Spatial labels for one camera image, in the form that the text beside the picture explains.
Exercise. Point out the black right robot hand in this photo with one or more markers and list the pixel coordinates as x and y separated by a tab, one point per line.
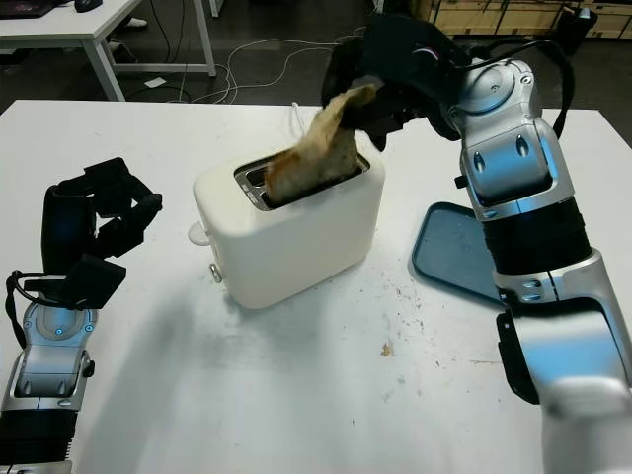
395	49

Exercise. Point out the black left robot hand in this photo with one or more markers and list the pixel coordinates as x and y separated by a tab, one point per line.
61	227

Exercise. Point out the brown bread slice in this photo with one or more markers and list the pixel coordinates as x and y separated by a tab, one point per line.
301	168

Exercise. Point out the blue plastic tray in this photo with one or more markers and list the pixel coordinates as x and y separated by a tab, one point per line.
444	247

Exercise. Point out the white toaster lever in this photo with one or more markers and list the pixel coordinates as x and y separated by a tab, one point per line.
199	236

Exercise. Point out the silver toaster knob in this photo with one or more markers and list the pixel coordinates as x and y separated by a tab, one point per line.
216	273

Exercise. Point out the cream two-slot toaster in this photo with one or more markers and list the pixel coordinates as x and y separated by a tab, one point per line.
296	242

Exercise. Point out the small bread crumb chunk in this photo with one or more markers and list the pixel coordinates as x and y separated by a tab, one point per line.
386	349

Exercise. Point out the stacked wooden crates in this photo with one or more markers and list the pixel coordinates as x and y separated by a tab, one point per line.
494	17

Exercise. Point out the white paper sheet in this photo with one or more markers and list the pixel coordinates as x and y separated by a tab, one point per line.
156	83

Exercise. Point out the black trash bin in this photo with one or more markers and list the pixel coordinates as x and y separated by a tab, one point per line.
580	27

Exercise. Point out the white office desk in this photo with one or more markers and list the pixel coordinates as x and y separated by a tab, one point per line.
74	27

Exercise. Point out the black desk mat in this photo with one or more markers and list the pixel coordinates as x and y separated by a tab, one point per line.
22	6

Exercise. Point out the black computer mouse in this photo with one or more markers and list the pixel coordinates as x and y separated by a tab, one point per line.
88	4

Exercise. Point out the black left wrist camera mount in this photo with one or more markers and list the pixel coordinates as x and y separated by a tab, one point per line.
94	281

